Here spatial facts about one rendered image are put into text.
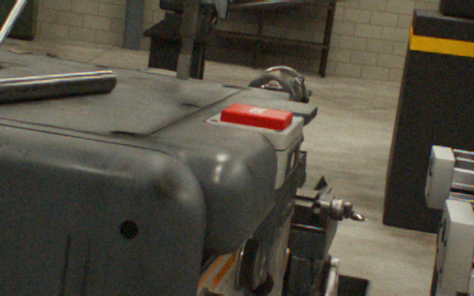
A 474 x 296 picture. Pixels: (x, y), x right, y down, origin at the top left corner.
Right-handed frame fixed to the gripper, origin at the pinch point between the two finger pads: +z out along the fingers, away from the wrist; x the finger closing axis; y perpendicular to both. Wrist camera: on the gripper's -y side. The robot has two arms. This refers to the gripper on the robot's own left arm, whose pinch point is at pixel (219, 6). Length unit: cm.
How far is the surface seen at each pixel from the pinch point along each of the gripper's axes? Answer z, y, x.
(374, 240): 135, 12, 449
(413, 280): 135, 35, 382
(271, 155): 10.9, 13.2, -33.4
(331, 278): 53, 13, 77
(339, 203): 38, 13, 80
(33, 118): 9.2, -5.0, -43.2
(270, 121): 8.4, 12.1, -29.5
